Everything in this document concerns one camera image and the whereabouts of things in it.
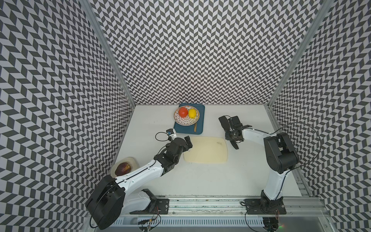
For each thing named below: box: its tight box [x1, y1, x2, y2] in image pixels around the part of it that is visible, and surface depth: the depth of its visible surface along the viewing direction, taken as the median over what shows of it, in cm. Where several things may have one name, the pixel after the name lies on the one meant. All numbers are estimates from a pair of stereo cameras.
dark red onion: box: [114, 162, 131, 177], surface depth 82 cm
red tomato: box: [178, 106, 189, 118], surface depth 111 cm
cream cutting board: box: [183, 136, 228, 164], surface depth 97 cm
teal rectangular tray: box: [173, 102, 206, 135], surface depth 107 cm
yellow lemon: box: [188, 108, 197, 119], surface depth 110 cm
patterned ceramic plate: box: [173, 105, 200, 127], surface depth 110 cm
